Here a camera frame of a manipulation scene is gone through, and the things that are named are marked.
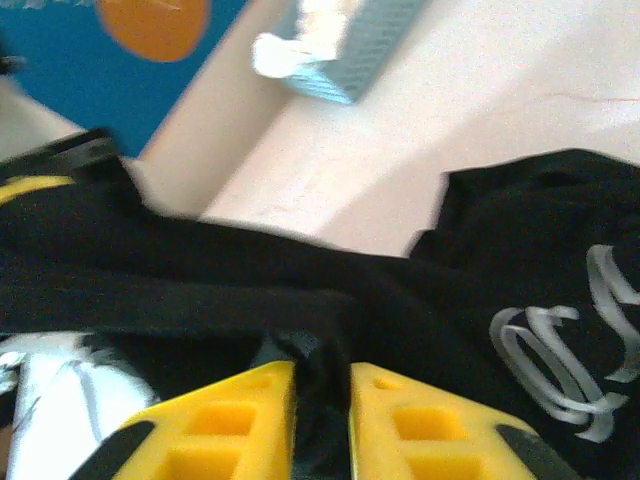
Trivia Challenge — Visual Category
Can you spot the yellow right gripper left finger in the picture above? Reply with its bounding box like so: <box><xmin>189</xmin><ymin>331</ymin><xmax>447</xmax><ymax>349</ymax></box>
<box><xmin>69</xmin><ymin>360</ymin><xmax>297</xmax><ymax>480</ymax></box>

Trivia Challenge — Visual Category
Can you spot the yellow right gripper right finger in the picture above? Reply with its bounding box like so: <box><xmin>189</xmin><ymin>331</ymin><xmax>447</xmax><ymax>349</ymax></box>
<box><xmin>348</xmin><ymin>362</ymin><xmax>586</xmax><ymax>480</ymax></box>

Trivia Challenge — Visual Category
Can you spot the black t-shirt with rose print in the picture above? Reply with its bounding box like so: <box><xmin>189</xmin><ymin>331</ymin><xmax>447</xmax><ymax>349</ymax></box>
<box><xmin>0</xmin><ymin>147</ymin><xmax>640</xmax><ymax>480</ymax></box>

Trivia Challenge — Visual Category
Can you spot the crumpled white cloth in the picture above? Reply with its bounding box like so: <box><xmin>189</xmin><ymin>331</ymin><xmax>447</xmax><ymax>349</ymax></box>
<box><xmin>252</xmin><ymin>0</ymin><xmax>361</xmax><ymax>80</ymax></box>

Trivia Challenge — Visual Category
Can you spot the light blue plastic basket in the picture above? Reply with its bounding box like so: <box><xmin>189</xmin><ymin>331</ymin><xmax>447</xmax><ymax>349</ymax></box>
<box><xmin>277</xmin><ymin>0</ymin><xmax>432</xmax><ymax>105</ymax></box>

